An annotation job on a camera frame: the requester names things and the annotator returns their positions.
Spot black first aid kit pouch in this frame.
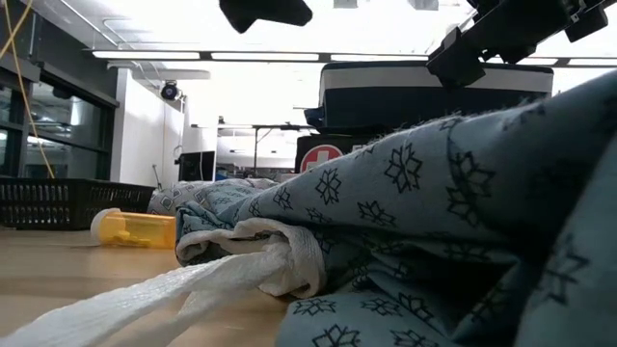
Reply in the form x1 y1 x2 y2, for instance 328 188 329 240
294 133 387 174

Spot black plastic slotted basket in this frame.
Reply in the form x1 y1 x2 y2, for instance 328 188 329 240
0 176 156 230

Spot black round wall camera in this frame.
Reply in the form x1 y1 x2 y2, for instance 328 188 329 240
160 80 182 102

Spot black computer monitor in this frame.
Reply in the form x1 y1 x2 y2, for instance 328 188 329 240
176 150 217 183

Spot black background desk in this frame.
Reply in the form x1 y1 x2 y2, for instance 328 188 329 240
219 122 314 168

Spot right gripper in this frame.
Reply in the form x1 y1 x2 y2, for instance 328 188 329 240
426 0 617 91

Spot black first aid case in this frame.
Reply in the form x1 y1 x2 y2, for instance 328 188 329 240
303 60 554 135

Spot teal patterned folded gown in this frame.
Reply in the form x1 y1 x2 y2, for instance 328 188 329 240
0 69 617 347

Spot orange pill bottle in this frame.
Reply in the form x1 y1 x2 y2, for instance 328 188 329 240
90 207 177 251

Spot yellow hanging cable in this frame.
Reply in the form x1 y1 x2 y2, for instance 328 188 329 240
0 0 57 179

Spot pale grey patterned gown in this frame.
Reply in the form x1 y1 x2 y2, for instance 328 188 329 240
147 177 281 217

